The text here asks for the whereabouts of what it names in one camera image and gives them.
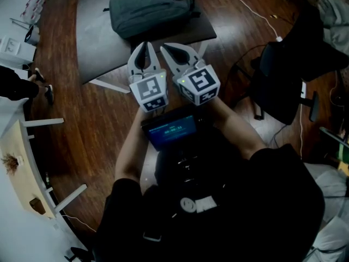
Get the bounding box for small brown box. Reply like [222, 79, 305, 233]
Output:
[29, 197, 46, 215]

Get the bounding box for person's black t-shirt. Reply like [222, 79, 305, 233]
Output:
[92, 127, 326, 262]

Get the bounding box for grey fabric heap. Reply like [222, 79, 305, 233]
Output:
[317, 0, 349, 50]

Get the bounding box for brown dried plant pot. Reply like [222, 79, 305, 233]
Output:
[1, 153, 24, 176]

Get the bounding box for thin metal pole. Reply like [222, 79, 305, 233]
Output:
[10, 17, 31, 29]

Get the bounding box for long white power cable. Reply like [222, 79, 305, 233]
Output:
[203, 0, 281, 39]

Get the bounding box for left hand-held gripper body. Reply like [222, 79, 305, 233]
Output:
[128, 69, 169, 114]

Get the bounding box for chest-mounted tablet screen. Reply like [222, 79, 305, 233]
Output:
[140, 105, 204, 151]

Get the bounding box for white waste bin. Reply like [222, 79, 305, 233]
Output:
[24, 25, 41, 46]

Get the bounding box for black fabric heap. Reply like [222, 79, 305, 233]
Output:
[283, 5, 340, 83]

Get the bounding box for person's left forearm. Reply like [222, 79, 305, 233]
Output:
[115, 108, 149, 187]

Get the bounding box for light wooden white-legged table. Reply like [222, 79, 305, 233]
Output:
[0, 118, 88, 219]

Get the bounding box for white water dispenser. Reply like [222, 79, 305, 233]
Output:
[0, 35, 37, 65]

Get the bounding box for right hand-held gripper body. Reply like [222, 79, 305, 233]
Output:
[172, 60, 221, 108]

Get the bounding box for person's right forearm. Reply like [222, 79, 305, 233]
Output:
[209, 97, 268, 160]

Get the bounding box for grey backpack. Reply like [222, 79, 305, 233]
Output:
[103, 0, 201, 40]

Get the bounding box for black office chair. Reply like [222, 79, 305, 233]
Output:
[228, 41, 321, 125]

